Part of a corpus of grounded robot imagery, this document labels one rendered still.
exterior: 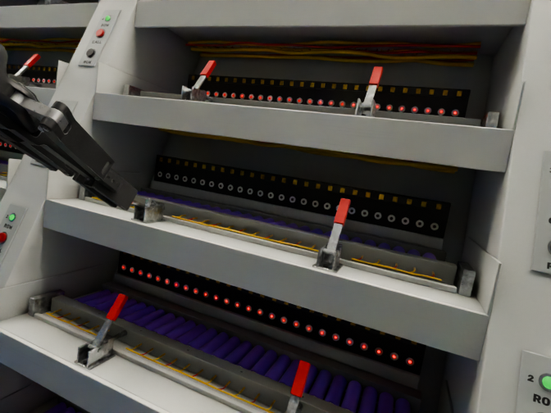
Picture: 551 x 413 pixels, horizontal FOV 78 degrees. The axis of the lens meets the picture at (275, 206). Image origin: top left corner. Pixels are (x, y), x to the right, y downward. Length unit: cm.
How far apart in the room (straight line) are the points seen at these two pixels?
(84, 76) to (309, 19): 40
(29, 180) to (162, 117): 25
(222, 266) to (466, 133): 32
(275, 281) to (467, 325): 20
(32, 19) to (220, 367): 80
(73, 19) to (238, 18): 37
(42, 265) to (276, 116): 44
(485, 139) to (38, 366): 61
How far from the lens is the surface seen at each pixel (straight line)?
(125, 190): 46
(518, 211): 41
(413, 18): 54
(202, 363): 50
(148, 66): 77
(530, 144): 44
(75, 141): 36
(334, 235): 40
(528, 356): 39
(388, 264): 45
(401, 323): 38
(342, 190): 56
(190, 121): 54
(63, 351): 57
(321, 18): 57
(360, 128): 44
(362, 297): 38
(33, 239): 65
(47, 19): 93
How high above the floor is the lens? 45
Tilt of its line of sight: 13 degrees up
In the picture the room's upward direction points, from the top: 17 degrees clockwise
